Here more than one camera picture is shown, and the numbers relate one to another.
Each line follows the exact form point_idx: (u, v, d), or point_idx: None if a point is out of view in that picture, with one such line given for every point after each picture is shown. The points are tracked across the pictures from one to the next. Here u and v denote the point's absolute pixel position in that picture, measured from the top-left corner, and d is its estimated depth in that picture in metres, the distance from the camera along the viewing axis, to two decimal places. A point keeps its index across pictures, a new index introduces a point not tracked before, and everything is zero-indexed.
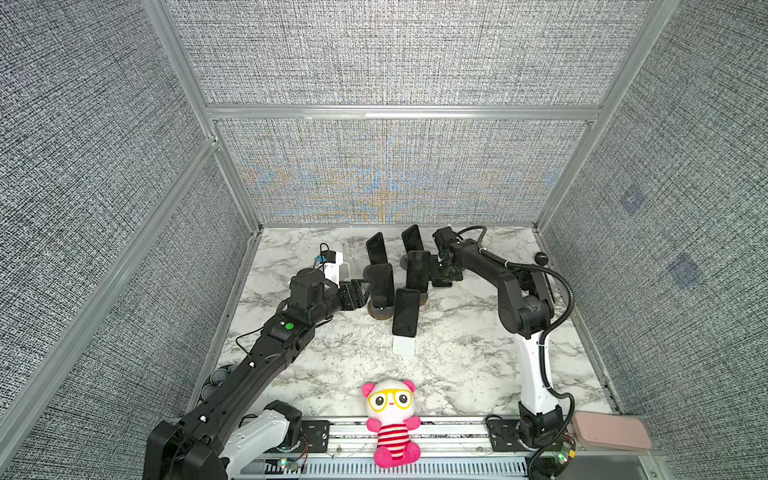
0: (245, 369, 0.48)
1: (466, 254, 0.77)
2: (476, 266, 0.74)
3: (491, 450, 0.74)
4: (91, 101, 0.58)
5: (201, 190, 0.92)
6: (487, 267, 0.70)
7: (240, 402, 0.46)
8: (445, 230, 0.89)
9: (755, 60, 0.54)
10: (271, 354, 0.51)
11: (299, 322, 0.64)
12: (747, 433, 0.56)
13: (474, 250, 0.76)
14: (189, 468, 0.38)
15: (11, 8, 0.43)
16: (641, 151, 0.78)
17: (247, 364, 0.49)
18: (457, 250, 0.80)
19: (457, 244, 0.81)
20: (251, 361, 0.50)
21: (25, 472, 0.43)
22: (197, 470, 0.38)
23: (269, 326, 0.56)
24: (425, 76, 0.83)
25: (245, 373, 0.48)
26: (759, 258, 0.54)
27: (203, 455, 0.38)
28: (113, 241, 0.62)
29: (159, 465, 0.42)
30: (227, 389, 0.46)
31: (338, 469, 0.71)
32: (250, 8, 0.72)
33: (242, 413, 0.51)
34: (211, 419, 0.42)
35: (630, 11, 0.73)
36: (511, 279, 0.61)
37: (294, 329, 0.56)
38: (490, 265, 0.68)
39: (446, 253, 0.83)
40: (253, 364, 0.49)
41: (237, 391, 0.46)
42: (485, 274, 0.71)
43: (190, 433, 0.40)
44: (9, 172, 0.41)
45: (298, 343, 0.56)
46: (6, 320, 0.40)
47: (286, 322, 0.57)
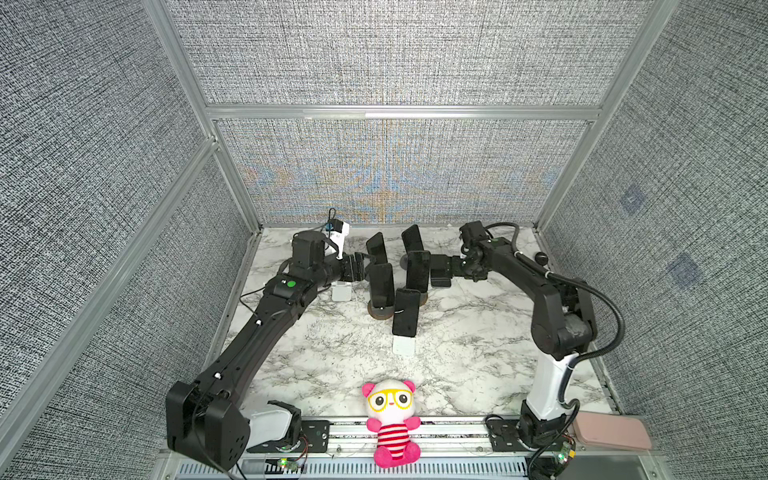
0: (252, 327, 0.48)
1: (503, 261, 0.68)
2: (516, 278, 0.64)
3: (491, 450, 0.74)
4: (91, 101, 0.58)
5: (201, 190, 0.92)
6: (529, 279, 0.60)
7: (252, 356, 0.46)
8: (473, 226, 0.80)
9: (755, 60, 0.54)
10: (275, 310, 0.51)
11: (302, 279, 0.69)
12: (747, 433, 0.56)
13: (514, 259, 0.65)
14: (211, 420, 0.38)
15: (12, 8, 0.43)
16: (641, 151, 0.78)
17: (253, 322, 0.49)
18: (489, 250, 0.71)
19: (487, 243, 0.72)
20: (257, 319, 0.50)
21: (25, 471, 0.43)
22: (219, 423, 0.39)
23: (270, 286, 0.55)
24: (425, 76, 0.83)
25: (252, 332, 0.48)
26: (759, 258, 0.54)
27: (223, 408, 0.39)
28: (113, 241, 0.62)
29: (181, 422, 0.43)
30: (236, 346, 0.46)
31: (338, 469, 0.71)
32: (250, 8, 0.72)
33: (256, 366, 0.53)
34: (226, 376, 0.42)
35: (630, 11, 0.73)
36: (552, 294, 0.53)
37: (298, 285, 0.56)
38: (532, 278, 0.58)
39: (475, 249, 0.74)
40: (260, 322, 0.49)
41: (247, 348, 0.46)
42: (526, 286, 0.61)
43: (207, 391, 0.41)
44: (9, 172, 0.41)
45: (301, 298, 0.56)
46: (6, 320, 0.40)
47: (290, 279, 0.57)
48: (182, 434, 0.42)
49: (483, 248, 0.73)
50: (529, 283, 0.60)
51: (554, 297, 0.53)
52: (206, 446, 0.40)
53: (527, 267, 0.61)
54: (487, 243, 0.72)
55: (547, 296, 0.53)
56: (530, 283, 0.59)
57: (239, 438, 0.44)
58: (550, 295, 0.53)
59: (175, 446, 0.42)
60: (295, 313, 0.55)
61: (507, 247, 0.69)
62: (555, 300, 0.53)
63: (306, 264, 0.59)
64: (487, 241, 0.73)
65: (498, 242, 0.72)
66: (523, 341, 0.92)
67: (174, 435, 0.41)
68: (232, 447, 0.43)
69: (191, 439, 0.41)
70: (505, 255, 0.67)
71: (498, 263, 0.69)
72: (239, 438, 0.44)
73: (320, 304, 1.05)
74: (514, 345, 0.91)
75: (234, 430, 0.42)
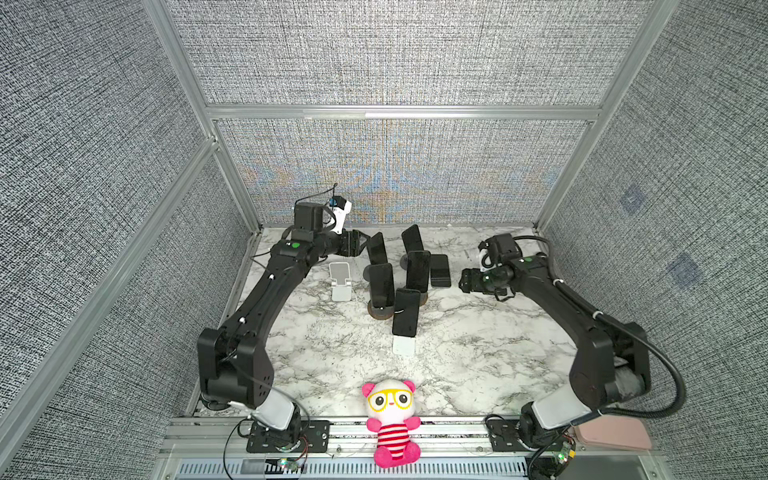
0: (266, 281, 0.53)
1: (536, 285, 0.59)
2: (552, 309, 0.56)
3: (491, 450, 0.74)
4: (91, 101, 0.58)
5: (201, 190, 0.92)
6: (568, 314, 0.52)
7: (270, 301, 0.50)
8: (503, 240, 0.71)
9: (756, 60, 0.54)
10: (285, 266, 0.56)
11: (304, 240, 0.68)
12: (747, 432, 0.56)
13: (549, 286, 0.57)
14: (243, 358, 0.43)
15: (12, 8, 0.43)
16: (641, 151, 0.78)
17: (266, 279, 0.53)
18: (521, 271, 0.63)
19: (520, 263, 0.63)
20: (270, 275, 0.54)
21: (25, 472, 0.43)
22: (251, 359, 0.43)
23: (277, 248, 0.59)
24: (425, 76, 0.83)
25: (267, 285, 0.52)
26: (759, 258, 0.54)
27: (252, 345, 0.43)
28: (113, 241, 0.62)
29: (213, 366, 0.47)
30: (253, 297, 0.50)
31: (338, 469, 0.71)
32: (250, 8, 0.72)
33: (274, 313, 0.52)
34: (250, 320, 0.47)
35: (630, 11, 0.73)
36: (602, 340, 0.45)
37: (302, 246, 0.60)
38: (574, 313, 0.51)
39: (503, 268, 0.66)
40: (272, 276, 0.54)
41: (265, 296, 0.50)
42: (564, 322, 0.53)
43: (234, 333, 0.45)
44: (9, 172, 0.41)
45: (305, 259, 0.60)
46: (6, 320, 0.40)
47: (293, 243, 0.61)
48: (215, 377, 0.46)
49: (515, 268, 0.64)
50: (570, 319, 0.52)
51: (607, 346, 0.45)
52: (239, 384, 0.44)
53: (565, 298, 0.53)
54: (518, 263, 0.64)
55: (596, 342, 0.45)
56: (569, 319, 0.52)
57: (267, 378, 0.49)
58: (600, 342, 0.45)
59: (209, 389, 0.46)
60: (303, 273, 0.60)
61: (542, 269, 0.61)
62: (607, 347, 0.45)
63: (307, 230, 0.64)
64: (518, 260, 0.64)
65: (531, 261, 0.64)
66: (523, 341, 0.92)
67: (207, 378, 0.45)
68: (262, 385, 0.48)
69: (224, 379, 0.46)
70: (538, 280, 0.59)
71: (530, 288, 0.61)
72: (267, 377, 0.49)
73: (320, 304, 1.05)
74: (514, 345, 0.91)
75: (263, 368, 0.47)
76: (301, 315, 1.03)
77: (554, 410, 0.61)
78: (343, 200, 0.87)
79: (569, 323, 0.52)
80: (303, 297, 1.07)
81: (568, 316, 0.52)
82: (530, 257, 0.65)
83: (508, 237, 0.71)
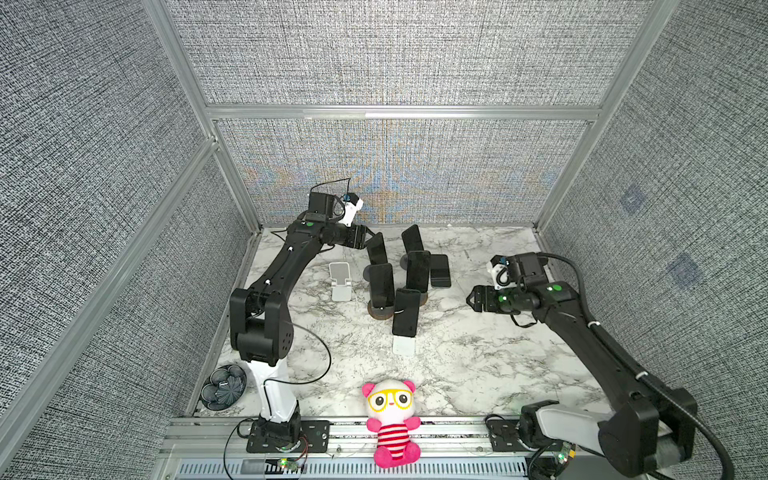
0: (285, 252, 0.59)
1: (563, 321, 0.53)
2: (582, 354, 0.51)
3: (491, 450, 0.74)
4: (91, 101, 0.58)
5: (201, 190, 0.92)
6: (602, 365, 0.47)
7: (290, 270, 0.57)
8: (527, 261, 0.63)
9: (755, 60, 0.54)
10: (302, 240, 0.63)
11: (317, 220, 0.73)
12: (747, 432, 0.56)
13: (580, 324, 0.51)
14: (270, 313, 0.50)
15: (12, 8, 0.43)
16: (641, 151, 0.78)
17: (285, 250, 0.60)
18: (546, 301, 0.56)
19: (549, 294, 0.56)
20: (288, 247, 0.61)
21: (25, 472, 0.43)
22: (277, 314, 0.50)
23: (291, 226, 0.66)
24: (425, 76, 0.83)
25: (286, 255, 0.59)
26: (759, 258, 0.54)
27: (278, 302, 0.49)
28: (113, 241, 0.62)
29: (243, 320, 0.51)
30: (274, 265, 0.56)
31: (339, 469, 0.71)
32: (250, 8, 0.72)
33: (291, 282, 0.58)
34: (274, 282, 0.53)
35: (630, 11, 0.73)
36: (647, 409, 0.39)
37: (315, 225, 0.67)
38: (609, 366, 0.45)
39: (527, 294, 0.59)
40: (291, 248, 0.60)
41: (286, 265, 0.57)
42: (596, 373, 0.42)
43: (262, 292, 0.52)
44: (9, 172, 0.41)
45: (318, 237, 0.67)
46: (6, 320, 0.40)
47: (307, 222, 0.68)
48: (244, 330, 0.52)
49: (539, 296, 0.58)
50: (605, 372, 0.46)
51: (653, 419, 0.39)
52: (264, 339, 0.52)
53: (598, 342, 0.48)
54: (543, 290, 0.57)
55: (639, 411, 0.39)
56: (603, 373, 0.47)
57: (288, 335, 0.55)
58: (646, 413, 0.39)
59: (237, 342, 0.52)
60: (316, 248, 0.67)
61: (574, 301, 0.54)
62: (654, 421, 0.39)
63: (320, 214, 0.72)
64: (542, 287, 0.57)
65: (559, 289, 0.57)
66: (523, 341, 0.92)
67: (236, 332, 0.52)
68: (284, 340, 0.54)
69: (251, 334, 0.52)
70: (567, 315, 0.53)
71: (555, 323, 0.55)
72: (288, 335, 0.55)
73: (320, 304, 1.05)
74: (514, 345, 0.91)
75: (286, 325, 0.54)
76: (301, 315, 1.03)
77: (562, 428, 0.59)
78: (356, 197, 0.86)
79: (601, 376, 0.47)
80: (303, 297, 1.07)
81: (601, 367, 0.47)
82: (557, 283, 0.58)
83: (533, 257, 0.63)
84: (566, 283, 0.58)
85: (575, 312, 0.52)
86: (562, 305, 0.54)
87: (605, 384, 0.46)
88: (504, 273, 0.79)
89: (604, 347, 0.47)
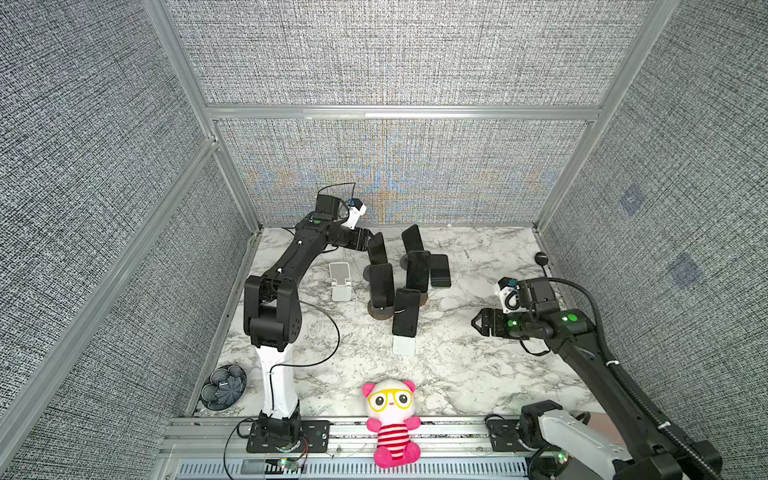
0: (295, 245, 0.64)
1: (579, 357, 0.51)
2: (600, 395, 0.48)
3: (491, 450, 0.74)
4: (91, 101, 0.58)
5: (201, 190, 0.92)
6: (622, 411, 0.44)
7: (302, 261, 0.63)
8: (539, 286, 0.61)
9: (755, 60, 0.54)
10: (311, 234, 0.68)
11: (324, 218, 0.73)
12: (747, 433, 0.56)
13: (597, 361, 0.48)
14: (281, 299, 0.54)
15: (12, 8, 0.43)
16: (641, 151, 0.78)
17: (295, 243, 0.65)
18: (561, 332, 0.53)
19: (561, 322, 0.54)
20: (299, 240, 0.66)
21: (25, 472, 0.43)
22: (288, 300, 0.54)
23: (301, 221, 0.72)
24: (425, 76, 0.83)
25: (296, 248, 0.63)
26: (759, 258, 0.54)
27: (289, 289, 0.53)
28: (113, 241, 0.62)
29: (256, 305, 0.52)
30: (286, 256, 0.61)
31: (339, 469, 0.71)
32: (250, 8, 0.72)
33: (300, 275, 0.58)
34: (287, 269, 0.58)
35: (630, 11, 0.73)
36: (671, 465, 0.37)
37: (322, 222, 0.72)
38: (629, 412, 0.43)
39: (541, 324, 0.56)
40: (301, 242, 0.65)
41: (296, 257, 0.61)
42: (615, 418, 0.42)
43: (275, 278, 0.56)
44: (9, 172, 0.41)
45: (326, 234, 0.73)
46: (6, 320, 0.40)
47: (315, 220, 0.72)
48: (256, 314, 0.55)
49: (554, 326, 0.55)
50: (625, 418, 0.44)
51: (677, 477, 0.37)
52: (275, 324, 0.55)
53: (618, 384, 0.46)
54: (557, 321, 0.54)
55: (662, 466, 0.37)
56: (622, 418, 0.45)
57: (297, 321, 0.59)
58: (669, 468, 0.37)
59: (250, 326, 0.56)
60: (324, 244, 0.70)
61: (589, 334, 0.52)
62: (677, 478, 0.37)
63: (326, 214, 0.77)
64: (557, 317, 0.55)
65: (575, 320, 0.54)
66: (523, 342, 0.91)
67: (249, 315, 0.55)
68: (294, 326, 0.58)
69: (263, 319, 0.56)
70: (584, 350, 0.50)
71: (570, 356, 0.53)
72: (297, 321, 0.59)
73: (320, 304, 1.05)
74: (514, 345, 0.91)
75: (295, 311, 0.57)
76: None
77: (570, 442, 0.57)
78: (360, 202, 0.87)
79: (622, 422, 0.45)
80: (303, 297, 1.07)
81: (621, 412, 0.45)
82: (572, 312, 0.55)
83: (546, 283, 0.61)
84: (581, 312, 0.55)
85: (591, 346, 0.50)
86: (578, 338, 0.51)
87: (626, 431, 0.44)
88: (512, 297, 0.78)
89: (624, 390, 0.45)
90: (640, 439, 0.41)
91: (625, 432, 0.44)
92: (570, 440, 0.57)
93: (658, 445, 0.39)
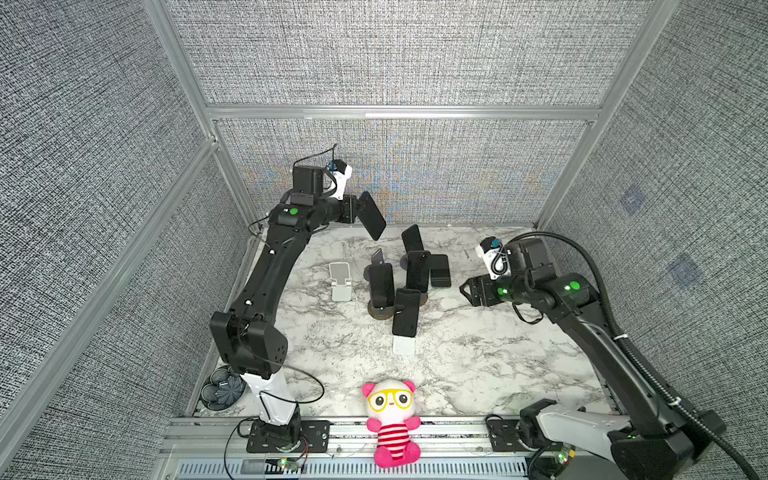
0: (266, 257, 0.52)
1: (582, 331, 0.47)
2: (608, 370, 0.45)
3: (491, 450, 0.74)
4: (91, 101, 0.58)
5: (201, 190, 0.92)
6: (632, 388, 0.42)
7: (273, 277, 0.50)
8: (534, 251, 0.54)
9: (755, 60, 0.54)
10: (285, 238, 0.54)
11: (303, 204, 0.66)
12: (748, 433, 0.56)
13: (605, 334, 0.45)
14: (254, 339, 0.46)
15: (12, 8, 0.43)
16: (641, 151, 0.78)
17: (267, 252, 0.52)
18: (565, 305, 0.48)
19: (564, 293, 0.48)
20: (270, 249, 0.53)
21: (25, 472, 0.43)
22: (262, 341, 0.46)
23: (274, 216, 0.57)
24: (425, 76, 0.83)
25: (268, 260, 0.52)
26: (759, 258, 0.54)
27: (261, 328, 0.45)
28: (113, 241, 0.62)
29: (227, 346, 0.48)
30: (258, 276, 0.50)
31: (339, 468, 0.72)
32: (250, 8, 0.72)
33: (280, 294, 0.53)
34: (257, 300, 0.48)
35: (630, 11, 0.73)
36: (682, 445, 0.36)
37: (302, 211, 0.57)
38: (641, 391, 0.41)
39: (539, 294, 0.51)
40: (273, 251, 0.53)
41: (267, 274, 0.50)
42: (624, 395, 0.44)
43: (242, 315, 0.48)
44: (9, 172, 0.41)
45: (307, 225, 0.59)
46: (6, 320, 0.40)
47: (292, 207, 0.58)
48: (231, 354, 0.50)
49: (555, 296, 0.50)
50: (635, 395, 0.42)
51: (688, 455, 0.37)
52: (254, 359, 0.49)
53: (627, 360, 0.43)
54: (560, 291, 0.49)
55: (676, 447, 0.36)
56: (632, 396, 0.42)
57: (281, 349, 0.53)
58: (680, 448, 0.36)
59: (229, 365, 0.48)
60: (306, 240, 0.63)
61: (593, 305, 0.47)
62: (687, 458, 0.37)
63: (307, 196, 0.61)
64: (558, 286, 0.49)
65: (577, 288, 0.49)
66: (523, 342, 0.91)
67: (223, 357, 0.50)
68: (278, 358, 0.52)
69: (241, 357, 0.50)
70: (589, 325, 0.46)
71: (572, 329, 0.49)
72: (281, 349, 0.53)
73: (320, 304, 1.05)
74: (514, 345, 0.91)
75: (276, 344, 0.51)
76: (301, 315, 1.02)
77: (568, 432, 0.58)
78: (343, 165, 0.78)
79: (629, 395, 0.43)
80: (303, 297, 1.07)
81: (632, 392, 0.42)
82: (573, 279, 0.50)
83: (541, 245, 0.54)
84: (581, 277, 0.50)
85: (597, 319, 0.46)
86: (583, 311, 0.47)
87: (632, 405, 0.43)
88: (500, 260, 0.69)
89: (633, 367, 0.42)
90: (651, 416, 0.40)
91: (630, 404, 0.43)
92: (570, 432, 0.57)
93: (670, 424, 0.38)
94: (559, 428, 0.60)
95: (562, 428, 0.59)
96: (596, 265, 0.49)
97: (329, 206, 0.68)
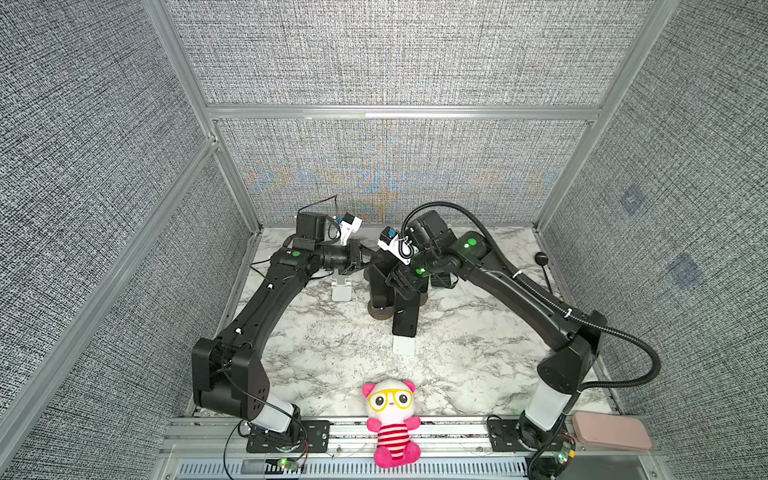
0: (264, 290, 0.52)
1: (487, 278, 0.53)
2: (515, 304, 0.51)
3: (491, 450, 0.74)
4: (91, 101, 0.58)
5: (201, 190, 0.92)
6: (538, 313, 0.48)
7: (267, 311, 0.49)
8: (431, 223, 0.58)
9: (755, 59, 0.55)
10: (284, 277, 0.55)
11: (303, 250, 0.60)
12: (747, 433, 0.56)
13: (505, 276, 0.51)
14: (236, 369, 0.42)
15: (12, 8, 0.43)
16: (641, 151, 0.78)
17: (264, 287, 0.52)
18: (467, 260, 0.53)
19: (464, 250, 0.53)
20: (268, 284, 0.53)
21: (25, 472, 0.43)
22: (244, 371, 0.42)
23: (276, 257, 0.58)
24: (425, 76, 0.83)
25: (265, 294, 0.51)
26: (759, 258, 0.54)
27: (247, 357, 0.42)
28: (113, 241, 0.62)
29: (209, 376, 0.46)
30: (252, 307, 0.49)
31: (339, 468, 0.72)
32: (250, 8, 0.72)
33: (270, 331, 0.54)
34: (246, 331, 0.45)
35: (630, 11, 0.73)
36: (580, 346, 0.43)
37: (303, 254, 0.59)
38: (543, 313, 0.48)
39: (444, 258, 0.56)
40: (271, 285, 0.53)
41: (262, 307, 0.49)
42: (536, 320, 0.49)
43: (229, 345, 0.45)
44: (8, 172, 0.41)
45: (305, 269, 0.60)
46: (6, 320, 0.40)
47: (294, 251, 0.60)
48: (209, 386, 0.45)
49: (459, 255, 0.54)
50: (542, 318, 0.48)
51: (585, 351, 0.43)
52: (233, 397, 0.43)
53: (526, 290, 0.49)
54: (461, 250, 0.53)
55: (576, 349, 0.43)
56: (540, 320, 0.49)
57: (262, 391, 0.48)
58: (580, 349, 0.43)
59: (203, 401, 0.45)
60: (303, 281, 0.60)
61: (488, 255, 0.53)
62: (586, 354, 0.44)
63: (308, 241, 0.64)
64: (459, 246, 0.54)
65: (474, 245, 0.54)
66: (523, 341, 0.92)
67: (200, 389, 0.45)
68: (257, 397, 0.47)
69: (218, 391, 0.45)
70: (492, 272, 0.51)
71: (479, 279, 0.54)
72: (263, 391, 0.48)
73: (320, 304, 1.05)
74: (514, 345, 0.91)
75: (259, 380, 0.46)
76: (301, 315, 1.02)
77: (545, 409, 0.61)
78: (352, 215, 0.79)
79: (538, 320, 0.49)
80: (303, 297, 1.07)
81: (539, 316, 0.48)
82: (469, 237, 0.55)
83: (436, 217, 0.58)
84: (474, 233, 0.56)
85: (495, 265, 0.52)
86: (481, 262, 0.52)
87: (543, 329, 0.49)
88: (405, 245, 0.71)
89: (534, 294, 0.49)
90: (556, 332, 0.47)
91: (541, 327, 0.49)
92: (552, 408, 0.59)
93: (569, 332, 0.45)
94: (542, 413, 0.62)
95: (545, 410, 0.61)
96: (478, 219, 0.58)
97: (330, 249, 0.68)
